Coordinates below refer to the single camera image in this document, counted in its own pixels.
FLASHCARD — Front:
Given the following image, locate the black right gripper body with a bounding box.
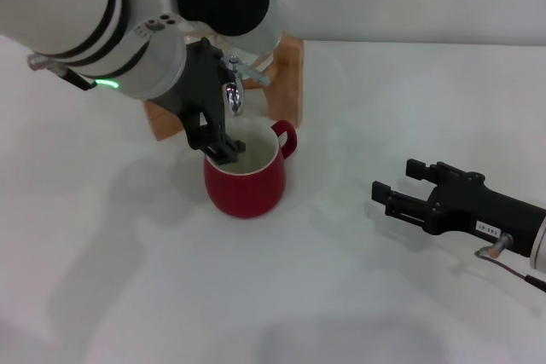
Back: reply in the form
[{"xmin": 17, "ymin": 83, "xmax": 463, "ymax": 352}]
[{"xmin": 426, "ymin": 170, "xmax": 546, "ymax": 257}]

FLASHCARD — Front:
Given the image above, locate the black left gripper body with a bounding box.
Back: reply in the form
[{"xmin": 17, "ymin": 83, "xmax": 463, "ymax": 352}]
[{"xmin": 148, "ymin": 38, "xmax": 225, "ymax": 120}]

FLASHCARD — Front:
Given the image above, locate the red ceramic cup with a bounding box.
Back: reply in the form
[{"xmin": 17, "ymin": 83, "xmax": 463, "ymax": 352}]
[{"xmin": 203, "ymin": 119, "xmax": 299, "ymax": 219}]

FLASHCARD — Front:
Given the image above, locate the right gripper cable with plug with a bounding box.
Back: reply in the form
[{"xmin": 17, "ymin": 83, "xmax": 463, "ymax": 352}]
[{"xmin": 474, "ymin": 231, "xmax": 546, "ymax": 292}]

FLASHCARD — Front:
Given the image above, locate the wooden dispenser stand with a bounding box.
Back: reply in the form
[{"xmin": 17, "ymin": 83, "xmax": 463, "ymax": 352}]
[{"xmin": 142, "ymin": 35, "xmax": 305, "ymax": 143}]

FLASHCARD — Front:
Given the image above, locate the left gripper cable with plug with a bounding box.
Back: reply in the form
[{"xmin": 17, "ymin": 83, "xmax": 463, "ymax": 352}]
[{"xmin": 27, "ymin": 53, "xmax": 97, "ymax": 92}]

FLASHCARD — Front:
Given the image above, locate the chrome faucet with lever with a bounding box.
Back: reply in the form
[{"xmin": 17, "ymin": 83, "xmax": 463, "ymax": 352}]
[{"xmin": 220, "ymin": 55, "xmax": 272, "ymax": 118}]

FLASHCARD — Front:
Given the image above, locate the gripper cable with plug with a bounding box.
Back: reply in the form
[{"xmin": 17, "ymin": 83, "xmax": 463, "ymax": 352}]
[
  {"xmin": 27, "ymin": 53, "xmax": 97, "ymax": 92},
  {"xmin": 474, "ymin": 231, "xmax": 546, "ymax": 292}
]

